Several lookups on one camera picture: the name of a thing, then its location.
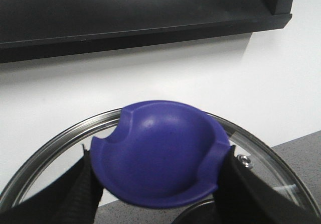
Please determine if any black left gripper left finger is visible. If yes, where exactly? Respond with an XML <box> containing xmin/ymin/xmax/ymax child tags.
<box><xmin>1</xmin><ymin>149</ymin><xmax>103</xmax><ymax>223</ymax></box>

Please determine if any glass lid with blue knob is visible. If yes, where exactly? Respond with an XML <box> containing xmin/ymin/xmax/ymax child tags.
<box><xmin>1</xmin><ymin>100</ymin><xmax>320</xmax><ymax>223</ymax></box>

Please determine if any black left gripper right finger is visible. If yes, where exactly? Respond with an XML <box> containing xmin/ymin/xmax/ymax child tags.
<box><xmin>214</xmin><ymin>146</ymin><xmax>320</xmax><ymax>223</ymax></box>

